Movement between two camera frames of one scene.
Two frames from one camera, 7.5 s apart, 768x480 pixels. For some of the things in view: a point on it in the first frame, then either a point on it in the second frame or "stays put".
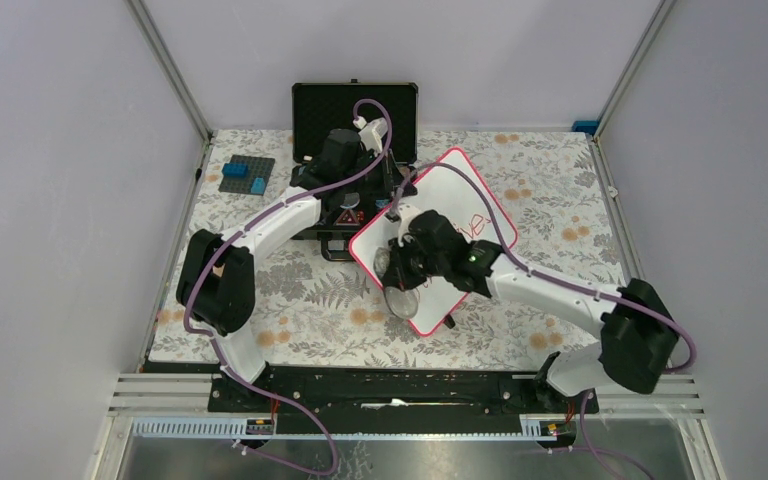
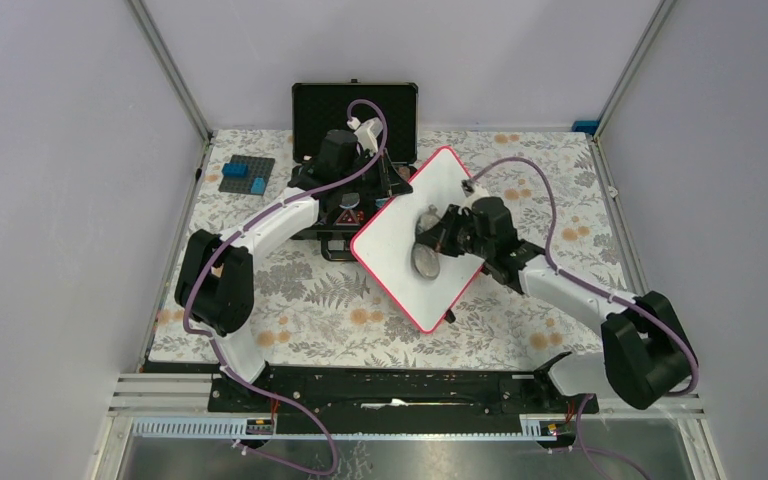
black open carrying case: [354, 149] stays put
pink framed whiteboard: [452, 194] stays put
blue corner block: [585, 126] stays put
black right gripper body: [413, 265] -> [459, 237]
